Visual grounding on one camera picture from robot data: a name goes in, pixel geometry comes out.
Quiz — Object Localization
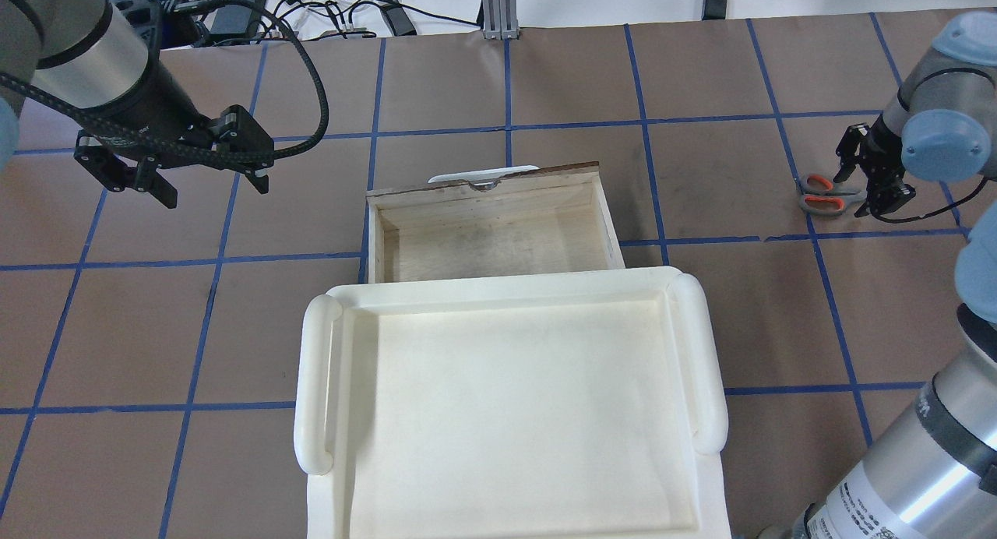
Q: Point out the orange grey scissors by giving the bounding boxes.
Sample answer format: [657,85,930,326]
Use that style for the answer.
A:
[797,174,868,217]

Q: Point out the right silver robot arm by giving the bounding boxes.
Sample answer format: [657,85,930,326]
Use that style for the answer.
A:
[759,9,995,538]

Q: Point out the white plastic tray box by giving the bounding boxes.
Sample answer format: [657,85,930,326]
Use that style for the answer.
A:
[294,266,732,538]

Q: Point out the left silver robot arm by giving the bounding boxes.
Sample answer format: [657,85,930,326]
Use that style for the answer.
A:
[2,0,274,209]

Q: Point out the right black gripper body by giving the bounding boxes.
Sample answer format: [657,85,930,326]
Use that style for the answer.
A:
[838,117,918,213]

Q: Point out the black power adapter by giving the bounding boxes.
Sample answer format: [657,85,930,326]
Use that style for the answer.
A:
[209,0,265,44]

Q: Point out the wooden drawer white handle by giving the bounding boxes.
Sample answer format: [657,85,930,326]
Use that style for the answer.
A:
[366,162,626,284]

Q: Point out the aluminium frame post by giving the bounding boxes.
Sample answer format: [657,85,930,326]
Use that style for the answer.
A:
[481,0,520,40]

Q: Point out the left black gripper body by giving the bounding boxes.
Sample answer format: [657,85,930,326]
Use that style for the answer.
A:
[74,105,274,192]

